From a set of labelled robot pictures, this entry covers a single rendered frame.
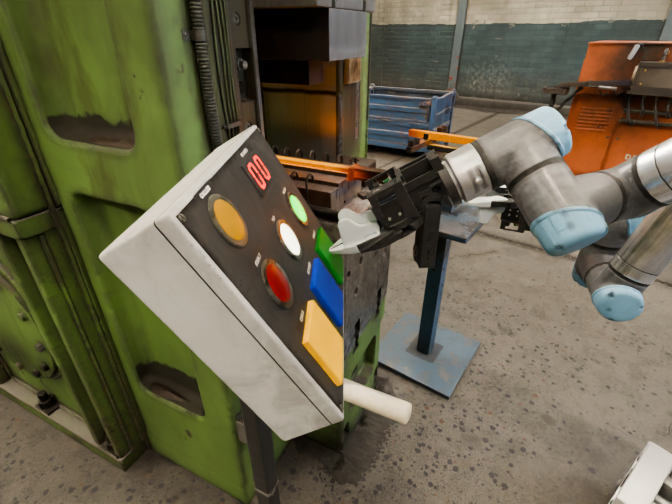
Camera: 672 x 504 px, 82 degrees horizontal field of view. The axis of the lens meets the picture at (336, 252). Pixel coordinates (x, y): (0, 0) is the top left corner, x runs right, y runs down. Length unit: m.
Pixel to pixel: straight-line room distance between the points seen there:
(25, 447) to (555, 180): 1.87
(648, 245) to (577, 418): 1.15
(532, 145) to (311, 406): 0.42
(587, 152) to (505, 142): 3.83
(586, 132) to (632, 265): 3.53
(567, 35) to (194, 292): 8.25
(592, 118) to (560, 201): 3.80
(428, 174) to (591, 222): 0.20
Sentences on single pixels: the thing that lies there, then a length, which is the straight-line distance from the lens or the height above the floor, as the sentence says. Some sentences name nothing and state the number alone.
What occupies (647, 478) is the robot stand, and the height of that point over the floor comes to 0.77.
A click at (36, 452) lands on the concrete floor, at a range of 1.91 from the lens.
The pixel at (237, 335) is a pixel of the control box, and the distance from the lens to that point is 0.38.
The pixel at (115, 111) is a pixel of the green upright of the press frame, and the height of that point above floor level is 1.18.
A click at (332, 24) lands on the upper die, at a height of 1.34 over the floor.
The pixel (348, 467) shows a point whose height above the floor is 0.00.
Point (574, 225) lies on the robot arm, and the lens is 0.54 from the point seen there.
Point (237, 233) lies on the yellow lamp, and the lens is 0.39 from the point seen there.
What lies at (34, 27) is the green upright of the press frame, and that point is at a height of 1.33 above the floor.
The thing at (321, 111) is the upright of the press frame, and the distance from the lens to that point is 1.32.
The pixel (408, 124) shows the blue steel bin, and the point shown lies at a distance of 4.76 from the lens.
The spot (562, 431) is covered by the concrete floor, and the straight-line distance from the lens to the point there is 1.84.
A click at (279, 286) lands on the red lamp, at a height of 1.09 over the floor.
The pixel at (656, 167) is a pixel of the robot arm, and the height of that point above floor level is 1.18.
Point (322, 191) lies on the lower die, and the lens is 0.97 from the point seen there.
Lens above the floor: 1.32
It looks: 30 degrees down
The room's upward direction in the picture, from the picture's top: straight up
